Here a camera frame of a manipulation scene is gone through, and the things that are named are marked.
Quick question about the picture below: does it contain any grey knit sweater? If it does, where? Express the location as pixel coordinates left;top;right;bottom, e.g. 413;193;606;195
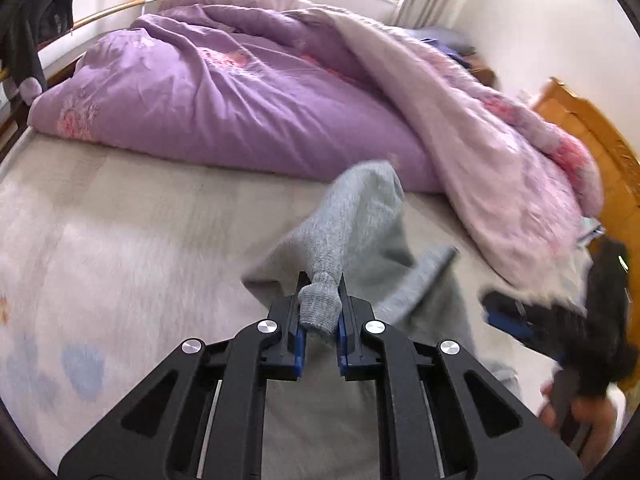
241;159;523;480

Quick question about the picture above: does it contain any bed with pale sheet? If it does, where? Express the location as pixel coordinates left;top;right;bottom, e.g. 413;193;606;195
0;125;591;480

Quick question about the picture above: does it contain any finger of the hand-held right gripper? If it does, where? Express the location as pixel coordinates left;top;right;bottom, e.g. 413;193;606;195
479;290;543;350

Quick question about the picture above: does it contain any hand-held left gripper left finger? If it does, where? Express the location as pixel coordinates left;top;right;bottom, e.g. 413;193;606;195
57;271;307;480

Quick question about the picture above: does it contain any wooden headboard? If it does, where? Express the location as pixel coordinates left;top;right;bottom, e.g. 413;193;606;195
531;77;640;401

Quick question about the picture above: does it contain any dark jacket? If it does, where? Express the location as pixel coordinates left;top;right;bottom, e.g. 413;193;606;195
0;0;82;102

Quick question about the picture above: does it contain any blue-grey bedding bundle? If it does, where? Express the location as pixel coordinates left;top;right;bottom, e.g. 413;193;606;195
407;25;477;58

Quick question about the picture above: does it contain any purple floral duvet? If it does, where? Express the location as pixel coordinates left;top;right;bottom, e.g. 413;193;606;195
27;0;606;297

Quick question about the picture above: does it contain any person's right hand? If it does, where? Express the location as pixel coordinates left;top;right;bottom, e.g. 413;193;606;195
539;382;622;461

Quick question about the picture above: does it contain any wooden barre rack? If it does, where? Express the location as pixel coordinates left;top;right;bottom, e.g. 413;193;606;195
0;0;167;86

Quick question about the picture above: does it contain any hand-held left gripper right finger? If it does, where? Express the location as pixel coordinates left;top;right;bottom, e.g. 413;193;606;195
338;275;585;480

